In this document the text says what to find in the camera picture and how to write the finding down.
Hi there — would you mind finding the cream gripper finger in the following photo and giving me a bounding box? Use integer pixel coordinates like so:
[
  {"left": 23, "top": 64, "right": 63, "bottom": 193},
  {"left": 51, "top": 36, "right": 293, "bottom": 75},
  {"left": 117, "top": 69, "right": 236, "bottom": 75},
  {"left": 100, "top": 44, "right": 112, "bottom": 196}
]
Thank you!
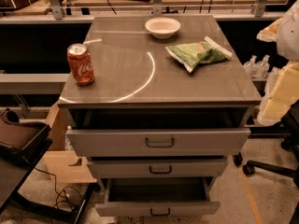
[
  {"left": 261, "top": 61, "right": 299, "bottom": 119},
  {"left": 256, "top": 18, "right": 282, "bottom": 42}
]

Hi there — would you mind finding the white paper bowl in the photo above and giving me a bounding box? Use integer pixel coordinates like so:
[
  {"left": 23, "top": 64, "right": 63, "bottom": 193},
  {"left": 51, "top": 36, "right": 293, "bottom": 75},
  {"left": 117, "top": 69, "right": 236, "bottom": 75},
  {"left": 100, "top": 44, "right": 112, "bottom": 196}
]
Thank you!
[{"left": 145, "top": 17, "right": 180, "bottom": 39}]

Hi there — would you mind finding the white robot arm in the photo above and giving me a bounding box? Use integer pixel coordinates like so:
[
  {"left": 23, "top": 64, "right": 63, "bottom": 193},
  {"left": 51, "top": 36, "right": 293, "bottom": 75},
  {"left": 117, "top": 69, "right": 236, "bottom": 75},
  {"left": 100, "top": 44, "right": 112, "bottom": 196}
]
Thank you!
[{"left": 256, "top": 0, "right": 299, "bottom": 126}]

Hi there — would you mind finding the red coke can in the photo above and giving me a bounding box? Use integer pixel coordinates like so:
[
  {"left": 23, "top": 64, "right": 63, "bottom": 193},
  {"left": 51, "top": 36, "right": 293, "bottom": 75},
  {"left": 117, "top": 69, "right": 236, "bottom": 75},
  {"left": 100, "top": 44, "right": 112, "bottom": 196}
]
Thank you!
[{"left": 67, "top": 43, "right": 94, "bottom": 86}]

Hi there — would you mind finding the black office chair base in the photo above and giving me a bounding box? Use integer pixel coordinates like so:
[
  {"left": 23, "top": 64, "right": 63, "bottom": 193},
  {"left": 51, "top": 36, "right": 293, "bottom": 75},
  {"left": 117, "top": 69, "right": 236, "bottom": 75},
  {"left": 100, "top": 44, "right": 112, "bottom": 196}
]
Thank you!
[{"left": 233, "top": 100, "right": 299, "bottom": 224}]

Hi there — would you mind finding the clear plastic bottle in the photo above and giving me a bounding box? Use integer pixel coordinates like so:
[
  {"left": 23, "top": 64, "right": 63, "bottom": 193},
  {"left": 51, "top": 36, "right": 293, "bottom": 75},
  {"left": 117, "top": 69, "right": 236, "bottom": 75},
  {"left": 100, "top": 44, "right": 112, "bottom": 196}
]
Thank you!
[
  {"left": 253, "top": 55, "right": 270, "bottom": 78},
  {"left": 243, "top": 55, "right": 257, "bottom": 77}
]

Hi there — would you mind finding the green chip bag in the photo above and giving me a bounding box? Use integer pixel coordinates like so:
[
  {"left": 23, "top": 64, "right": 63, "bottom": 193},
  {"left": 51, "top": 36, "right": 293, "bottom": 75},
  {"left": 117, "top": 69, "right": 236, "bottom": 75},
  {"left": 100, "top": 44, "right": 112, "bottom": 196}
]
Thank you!
[{"left": 165, "top": 36, "right": 233, "bottom": 73}]

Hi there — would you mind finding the grey drawer cabinet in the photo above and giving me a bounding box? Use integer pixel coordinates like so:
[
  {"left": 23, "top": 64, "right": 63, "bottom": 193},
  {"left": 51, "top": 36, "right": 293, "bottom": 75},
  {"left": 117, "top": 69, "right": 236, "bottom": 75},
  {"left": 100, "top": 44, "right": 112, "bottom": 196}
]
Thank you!
[{"left": 57, "top": 14, "right": 263, "bottom": 218}]

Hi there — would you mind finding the top grey drawer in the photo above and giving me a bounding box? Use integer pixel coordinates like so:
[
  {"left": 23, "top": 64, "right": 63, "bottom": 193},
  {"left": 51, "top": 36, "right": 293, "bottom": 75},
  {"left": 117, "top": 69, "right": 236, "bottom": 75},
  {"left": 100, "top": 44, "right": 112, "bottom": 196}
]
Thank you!
[{"left": 66, "top": 107, "right": 249, "bottom": 158}]

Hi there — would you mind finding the grey drawer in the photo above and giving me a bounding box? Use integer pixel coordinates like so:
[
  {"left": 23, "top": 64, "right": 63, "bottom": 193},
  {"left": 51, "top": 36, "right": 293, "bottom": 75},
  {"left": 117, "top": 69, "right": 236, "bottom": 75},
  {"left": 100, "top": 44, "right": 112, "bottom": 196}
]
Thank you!
[
  {"left": 95, "top": 177, "right": 220, "bottom": 217},
  {"left": 88, "top": 159, "right": 227, "bottom": 178},
  {"left": 66, "top": 107, "right": 249, "bottom": 158}
]

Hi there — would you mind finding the middle grey drawer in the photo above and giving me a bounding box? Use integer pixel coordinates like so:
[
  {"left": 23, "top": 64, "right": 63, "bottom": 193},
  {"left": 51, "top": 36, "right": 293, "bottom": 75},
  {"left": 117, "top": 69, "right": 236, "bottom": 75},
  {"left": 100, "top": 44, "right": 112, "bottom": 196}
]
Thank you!
[{"left": 88, "top": 159, "right": 227, "bottom": 178}]

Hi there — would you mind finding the bottom grey drawer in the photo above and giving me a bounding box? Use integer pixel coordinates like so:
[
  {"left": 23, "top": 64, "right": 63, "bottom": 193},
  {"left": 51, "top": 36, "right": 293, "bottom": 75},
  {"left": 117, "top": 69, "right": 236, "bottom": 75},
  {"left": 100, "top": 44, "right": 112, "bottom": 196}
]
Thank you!
[{"left": 95, "top": 177, "right": 220, "bottom": 217}]

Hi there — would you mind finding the cardboard box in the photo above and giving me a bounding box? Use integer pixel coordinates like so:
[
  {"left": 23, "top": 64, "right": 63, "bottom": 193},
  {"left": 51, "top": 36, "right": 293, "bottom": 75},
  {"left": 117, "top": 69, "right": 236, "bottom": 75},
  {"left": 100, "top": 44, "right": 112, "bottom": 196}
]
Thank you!
[{"left": 44, "top": 104, "right": 96, "bottom": 184}]

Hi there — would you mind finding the brown chair seat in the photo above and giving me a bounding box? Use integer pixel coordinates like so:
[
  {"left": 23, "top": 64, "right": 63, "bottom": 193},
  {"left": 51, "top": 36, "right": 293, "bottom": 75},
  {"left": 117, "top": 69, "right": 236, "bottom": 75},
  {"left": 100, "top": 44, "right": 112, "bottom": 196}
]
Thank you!
[{"left": 0, "top": 108, "right": 52, "bottom": 165}]

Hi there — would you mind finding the black floor cable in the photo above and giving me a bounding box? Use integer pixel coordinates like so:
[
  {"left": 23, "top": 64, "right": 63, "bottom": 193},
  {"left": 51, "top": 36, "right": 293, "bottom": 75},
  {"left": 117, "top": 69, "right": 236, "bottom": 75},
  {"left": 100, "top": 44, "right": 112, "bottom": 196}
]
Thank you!
[{"left": 32, "top": 166, "right": 85, "bottom": 224}]

